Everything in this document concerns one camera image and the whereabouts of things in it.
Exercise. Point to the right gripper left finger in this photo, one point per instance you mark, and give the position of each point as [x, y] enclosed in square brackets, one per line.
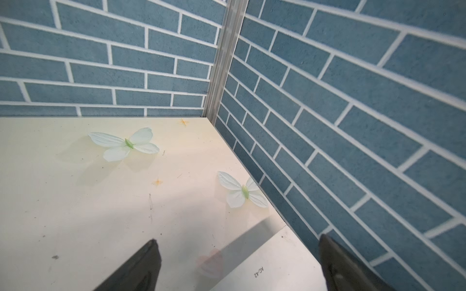
[139, 273]

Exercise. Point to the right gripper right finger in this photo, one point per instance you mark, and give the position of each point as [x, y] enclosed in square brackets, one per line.
[344, 272]

